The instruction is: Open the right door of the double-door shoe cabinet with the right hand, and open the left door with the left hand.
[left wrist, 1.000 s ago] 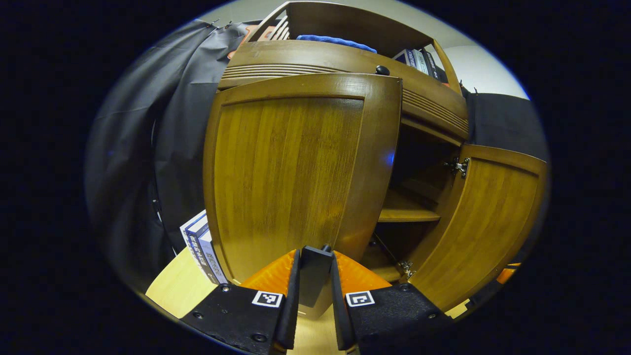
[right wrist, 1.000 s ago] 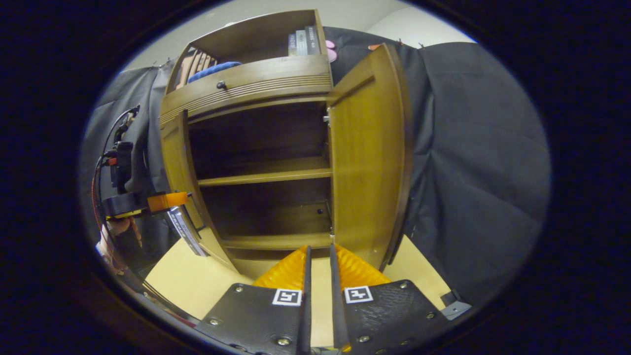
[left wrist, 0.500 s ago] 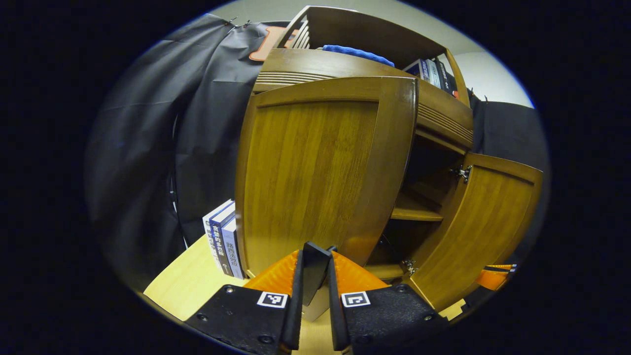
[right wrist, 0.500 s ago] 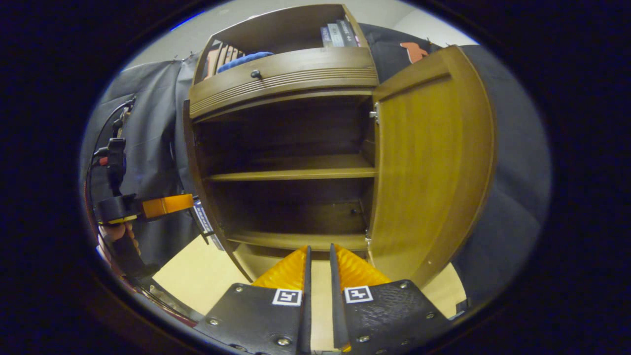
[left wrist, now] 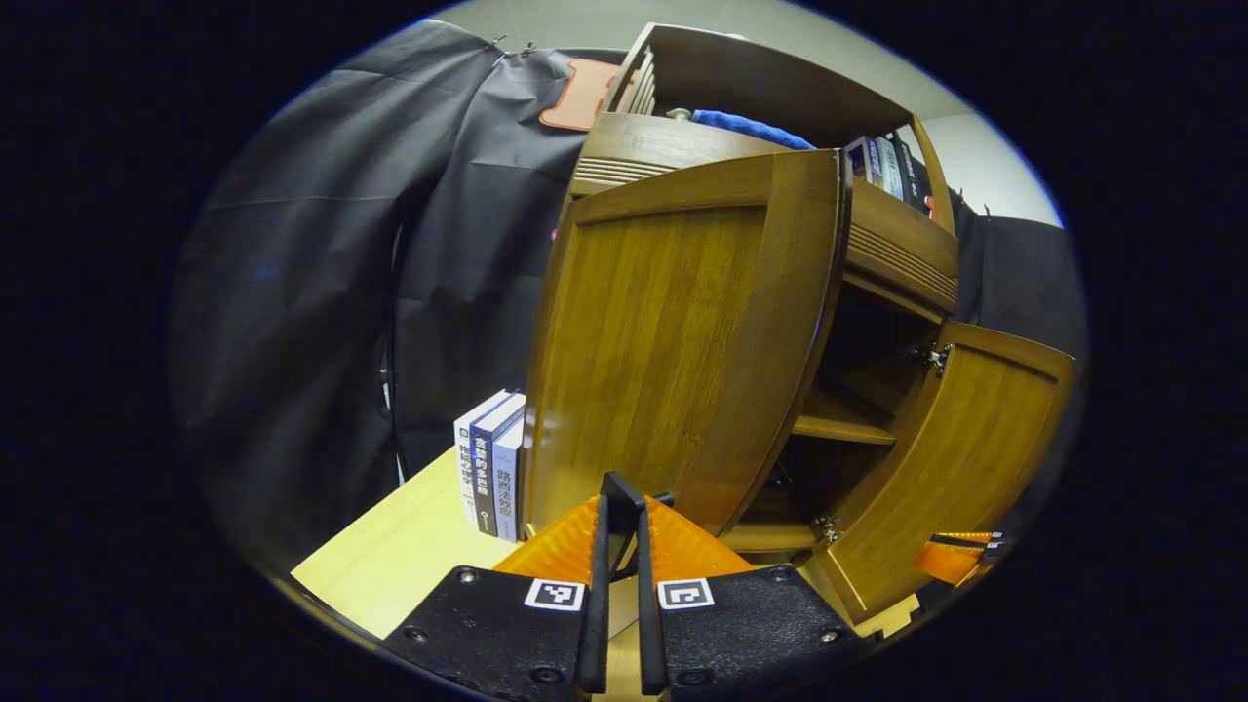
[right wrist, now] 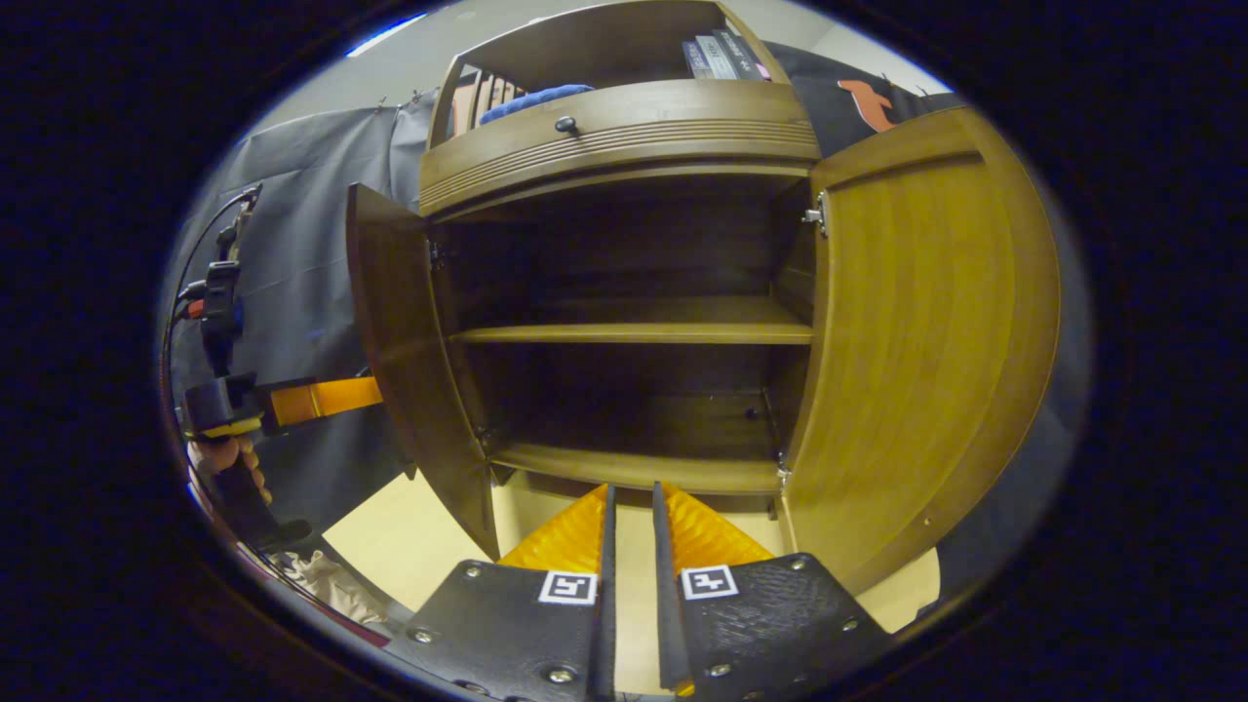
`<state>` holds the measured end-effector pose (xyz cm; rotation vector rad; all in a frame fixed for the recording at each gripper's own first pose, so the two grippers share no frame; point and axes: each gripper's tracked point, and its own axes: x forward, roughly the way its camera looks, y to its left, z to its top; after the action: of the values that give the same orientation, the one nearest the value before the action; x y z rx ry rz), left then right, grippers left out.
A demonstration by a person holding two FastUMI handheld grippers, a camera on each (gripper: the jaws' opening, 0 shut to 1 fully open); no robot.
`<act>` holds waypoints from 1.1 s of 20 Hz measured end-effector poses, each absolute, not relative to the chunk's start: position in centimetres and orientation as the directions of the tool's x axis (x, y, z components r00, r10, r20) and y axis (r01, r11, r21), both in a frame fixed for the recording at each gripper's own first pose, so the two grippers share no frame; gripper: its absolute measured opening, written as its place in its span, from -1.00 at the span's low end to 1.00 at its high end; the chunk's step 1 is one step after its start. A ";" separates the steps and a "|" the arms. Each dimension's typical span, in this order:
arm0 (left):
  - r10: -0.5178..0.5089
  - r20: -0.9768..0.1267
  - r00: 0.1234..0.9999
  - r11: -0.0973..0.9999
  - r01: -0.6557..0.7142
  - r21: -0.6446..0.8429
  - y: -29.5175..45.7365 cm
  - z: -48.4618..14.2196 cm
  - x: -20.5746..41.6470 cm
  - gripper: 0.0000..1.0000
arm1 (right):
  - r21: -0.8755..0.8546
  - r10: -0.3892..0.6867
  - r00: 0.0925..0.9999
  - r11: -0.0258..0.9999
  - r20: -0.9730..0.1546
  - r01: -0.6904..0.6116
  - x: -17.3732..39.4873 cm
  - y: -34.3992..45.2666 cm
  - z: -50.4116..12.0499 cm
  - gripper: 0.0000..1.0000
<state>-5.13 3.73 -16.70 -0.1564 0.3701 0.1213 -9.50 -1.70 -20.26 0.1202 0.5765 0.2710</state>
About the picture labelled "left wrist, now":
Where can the wooden shoe cabinet door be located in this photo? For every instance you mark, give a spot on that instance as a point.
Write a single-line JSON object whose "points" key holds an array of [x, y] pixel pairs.
{"points": [[673, 341], [955, 468]]}

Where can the wooden double-door shoe cabinet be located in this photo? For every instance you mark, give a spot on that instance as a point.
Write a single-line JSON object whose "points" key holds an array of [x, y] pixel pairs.
{"points": [[760, 83]]}

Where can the light blue standing book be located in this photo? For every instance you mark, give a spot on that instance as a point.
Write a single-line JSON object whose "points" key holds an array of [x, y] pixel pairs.
{"points": [[507, 487]]}

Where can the grey spine book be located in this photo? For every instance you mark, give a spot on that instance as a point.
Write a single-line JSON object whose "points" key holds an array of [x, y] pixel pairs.
{"points": [[884, 166]]}

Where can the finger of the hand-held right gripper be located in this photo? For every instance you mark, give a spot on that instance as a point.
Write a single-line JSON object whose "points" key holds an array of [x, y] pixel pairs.
{"points": [[965, 537], [951, 565]]}

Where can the black spine book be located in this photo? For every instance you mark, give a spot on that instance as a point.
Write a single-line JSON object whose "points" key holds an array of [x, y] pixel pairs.
{"points": [[909, 177]]}

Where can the blue towel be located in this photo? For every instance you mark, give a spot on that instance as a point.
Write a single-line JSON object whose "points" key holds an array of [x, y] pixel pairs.
{"points": [[746, 125]]}

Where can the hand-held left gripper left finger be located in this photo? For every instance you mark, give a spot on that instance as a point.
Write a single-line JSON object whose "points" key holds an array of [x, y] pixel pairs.
{"points": [[593, 624]]}

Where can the navy standing book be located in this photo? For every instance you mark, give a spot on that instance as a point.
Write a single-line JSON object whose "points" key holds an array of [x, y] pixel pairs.
{"points": [[485, 478]]}

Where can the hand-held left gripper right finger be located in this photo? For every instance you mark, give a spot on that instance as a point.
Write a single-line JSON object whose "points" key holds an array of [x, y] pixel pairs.
{"points": [[650, 624]]}

